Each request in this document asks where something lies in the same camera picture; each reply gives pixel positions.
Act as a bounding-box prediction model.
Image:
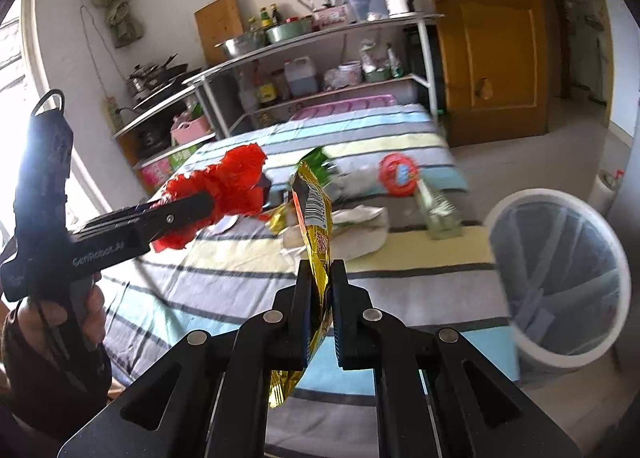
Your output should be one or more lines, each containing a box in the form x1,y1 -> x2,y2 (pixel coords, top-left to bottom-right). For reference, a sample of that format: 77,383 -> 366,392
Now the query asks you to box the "striped bed sheet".
100,102 -> 521,458

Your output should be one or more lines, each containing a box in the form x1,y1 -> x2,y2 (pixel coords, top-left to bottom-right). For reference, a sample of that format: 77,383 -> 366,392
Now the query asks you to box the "clear plastic storage box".
342,0 -> 389,23

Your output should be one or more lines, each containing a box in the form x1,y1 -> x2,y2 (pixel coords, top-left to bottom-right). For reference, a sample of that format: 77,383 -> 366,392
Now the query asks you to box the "white paper towel roll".
587,169 -> 627,219

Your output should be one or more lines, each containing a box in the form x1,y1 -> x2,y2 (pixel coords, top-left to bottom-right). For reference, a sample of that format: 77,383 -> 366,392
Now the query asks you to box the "gold snack wrapper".
266,160 -> 335,410

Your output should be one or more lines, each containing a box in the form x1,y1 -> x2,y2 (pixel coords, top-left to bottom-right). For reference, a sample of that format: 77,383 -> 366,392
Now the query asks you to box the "dark bottle yellow label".
257,80 -> 279,108

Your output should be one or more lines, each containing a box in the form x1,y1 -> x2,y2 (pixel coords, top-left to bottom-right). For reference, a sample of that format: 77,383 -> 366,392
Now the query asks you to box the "green snack wrapper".
299,147 -> 342,189

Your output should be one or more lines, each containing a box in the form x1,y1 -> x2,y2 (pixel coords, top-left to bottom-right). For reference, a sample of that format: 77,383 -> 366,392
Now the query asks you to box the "clear plastic oil bottle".
237,72 -> 259,113

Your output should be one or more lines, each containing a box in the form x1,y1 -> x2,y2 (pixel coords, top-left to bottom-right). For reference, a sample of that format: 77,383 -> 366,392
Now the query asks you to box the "white plastic bag bundle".
322,60 -> 364,91

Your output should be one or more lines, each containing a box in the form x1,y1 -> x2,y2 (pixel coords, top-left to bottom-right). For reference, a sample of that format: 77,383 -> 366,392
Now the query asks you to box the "pink plastic basket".
170,115 -> 211,147

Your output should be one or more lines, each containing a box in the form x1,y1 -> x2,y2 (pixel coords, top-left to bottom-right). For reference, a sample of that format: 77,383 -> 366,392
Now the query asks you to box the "black cooking pot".
135,125 -> 171,159

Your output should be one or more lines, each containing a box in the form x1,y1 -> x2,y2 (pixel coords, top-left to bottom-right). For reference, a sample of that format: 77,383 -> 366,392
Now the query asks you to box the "stack of dark pans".
125,54 -> 202,104

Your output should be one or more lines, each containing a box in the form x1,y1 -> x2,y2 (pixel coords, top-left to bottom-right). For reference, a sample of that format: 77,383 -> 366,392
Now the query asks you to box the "bright window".
0,0 -> 148,239

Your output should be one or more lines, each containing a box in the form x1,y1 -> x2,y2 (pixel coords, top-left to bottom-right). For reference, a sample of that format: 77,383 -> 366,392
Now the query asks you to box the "power strip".
104,95 -> 126,131

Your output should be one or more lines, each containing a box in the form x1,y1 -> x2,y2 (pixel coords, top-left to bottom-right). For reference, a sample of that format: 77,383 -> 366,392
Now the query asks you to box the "crumpled white paper bag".
280,205 -> 391,263

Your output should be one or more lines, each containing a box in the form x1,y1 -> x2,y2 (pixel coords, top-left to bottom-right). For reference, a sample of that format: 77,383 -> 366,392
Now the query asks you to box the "yellow wooden door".
415,0 -> 567,149

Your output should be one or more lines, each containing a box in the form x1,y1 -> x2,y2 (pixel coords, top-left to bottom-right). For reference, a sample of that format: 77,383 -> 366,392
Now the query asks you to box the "pink plastic tray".
290,94 -> 399,121

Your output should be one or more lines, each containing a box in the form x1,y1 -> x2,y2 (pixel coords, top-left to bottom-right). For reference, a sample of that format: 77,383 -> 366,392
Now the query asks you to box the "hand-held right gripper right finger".
330,259 -> 583,458

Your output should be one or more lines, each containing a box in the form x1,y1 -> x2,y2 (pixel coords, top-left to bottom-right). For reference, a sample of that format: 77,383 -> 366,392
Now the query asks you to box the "white waste bin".
482,189 -> 631,380

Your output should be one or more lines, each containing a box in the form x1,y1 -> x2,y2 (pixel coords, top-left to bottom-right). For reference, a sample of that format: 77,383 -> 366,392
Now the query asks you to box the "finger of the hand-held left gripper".
145,190 -> 217,245
107,201 -> 169,222

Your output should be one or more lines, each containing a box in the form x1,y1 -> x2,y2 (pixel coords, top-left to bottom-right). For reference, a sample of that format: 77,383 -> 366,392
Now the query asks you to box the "pink utensil holder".
312,5 -> 349,32

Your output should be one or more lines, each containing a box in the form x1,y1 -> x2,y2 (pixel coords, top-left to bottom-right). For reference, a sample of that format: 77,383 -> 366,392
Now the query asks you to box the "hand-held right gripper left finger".
57,259 -> 313,458

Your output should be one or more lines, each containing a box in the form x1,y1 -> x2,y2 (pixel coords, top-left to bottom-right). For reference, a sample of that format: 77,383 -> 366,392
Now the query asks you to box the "red plastic bag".
150,144 -> 268,253

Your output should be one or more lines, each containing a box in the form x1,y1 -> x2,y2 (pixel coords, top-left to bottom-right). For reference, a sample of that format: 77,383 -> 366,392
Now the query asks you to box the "low metal shelf rack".
112,82 -> 222,173

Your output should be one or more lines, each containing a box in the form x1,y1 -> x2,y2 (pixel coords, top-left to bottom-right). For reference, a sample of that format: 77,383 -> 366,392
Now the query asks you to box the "steel basin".
215,35 -> 267,59

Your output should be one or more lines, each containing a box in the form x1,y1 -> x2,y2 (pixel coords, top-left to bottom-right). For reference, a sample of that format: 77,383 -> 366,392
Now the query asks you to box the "colourful cardboard box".
137,140 -> 217,197

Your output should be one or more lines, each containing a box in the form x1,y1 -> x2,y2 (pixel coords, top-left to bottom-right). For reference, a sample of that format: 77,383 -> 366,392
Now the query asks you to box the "red round plastic lid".
377,152 -> 422,199

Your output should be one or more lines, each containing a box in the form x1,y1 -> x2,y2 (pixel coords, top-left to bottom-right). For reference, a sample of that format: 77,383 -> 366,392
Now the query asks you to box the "green spray bottle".
387,42 -> 406,79

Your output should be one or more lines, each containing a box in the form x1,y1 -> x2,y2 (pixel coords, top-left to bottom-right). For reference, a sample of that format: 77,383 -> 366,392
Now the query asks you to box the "wooden cutting board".
194,0 -> 247,67

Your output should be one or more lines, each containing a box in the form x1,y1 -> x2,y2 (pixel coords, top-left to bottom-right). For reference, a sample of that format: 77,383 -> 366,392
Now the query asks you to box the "tall metal shelf rack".
182,12 -> 447,141

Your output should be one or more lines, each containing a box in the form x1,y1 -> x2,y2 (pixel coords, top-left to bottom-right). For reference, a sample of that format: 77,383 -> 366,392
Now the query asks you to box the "green metal basin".
265,18 -> 314,45

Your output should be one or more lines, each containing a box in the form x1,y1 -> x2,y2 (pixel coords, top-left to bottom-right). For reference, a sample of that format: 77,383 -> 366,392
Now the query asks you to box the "person's left hand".
0,273 -> 109,439

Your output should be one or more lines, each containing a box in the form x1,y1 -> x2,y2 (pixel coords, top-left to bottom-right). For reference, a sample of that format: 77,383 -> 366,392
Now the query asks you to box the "translucent plastic jug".
283,56 -> 320,98

